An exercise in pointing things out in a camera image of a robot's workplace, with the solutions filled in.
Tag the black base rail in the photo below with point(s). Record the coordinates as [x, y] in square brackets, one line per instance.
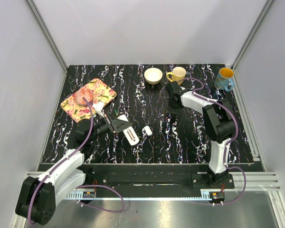
[153, 181]

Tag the yellow mug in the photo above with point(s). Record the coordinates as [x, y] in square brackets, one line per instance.
[177, 75]

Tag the cream ceramic bowl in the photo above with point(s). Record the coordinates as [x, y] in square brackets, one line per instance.
[153, 76]

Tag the blue butterfly mug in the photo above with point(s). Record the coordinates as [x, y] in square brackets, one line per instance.
[224, 79]

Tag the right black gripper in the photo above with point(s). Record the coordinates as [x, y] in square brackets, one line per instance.
[175, 111]

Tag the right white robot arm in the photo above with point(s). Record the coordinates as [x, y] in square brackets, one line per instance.
[220, 123]

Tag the floral rectangular tray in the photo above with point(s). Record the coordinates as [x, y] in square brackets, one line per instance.
[102, 92]

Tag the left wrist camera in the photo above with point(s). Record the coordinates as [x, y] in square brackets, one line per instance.
[99, 108]

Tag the aluminium frame post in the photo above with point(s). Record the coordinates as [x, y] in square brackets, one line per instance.
[46, 33]
[259, 21]

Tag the pink patterned small bowl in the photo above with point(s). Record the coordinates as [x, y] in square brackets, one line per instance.
[83, 96]

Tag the right aluminium frame post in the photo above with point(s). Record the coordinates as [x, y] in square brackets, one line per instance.
[259, 21]

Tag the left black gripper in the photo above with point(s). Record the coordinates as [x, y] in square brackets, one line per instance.
[115, 125]

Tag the left aluminium frame post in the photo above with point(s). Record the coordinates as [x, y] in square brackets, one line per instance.
[46, 33]

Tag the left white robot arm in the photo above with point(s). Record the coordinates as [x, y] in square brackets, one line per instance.
[40, 196]

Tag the white remote control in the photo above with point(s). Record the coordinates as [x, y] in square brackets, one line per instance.
[129, 132]

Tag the white battery cover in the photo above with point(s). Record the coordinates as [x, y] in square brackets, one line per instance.
[148, 130]

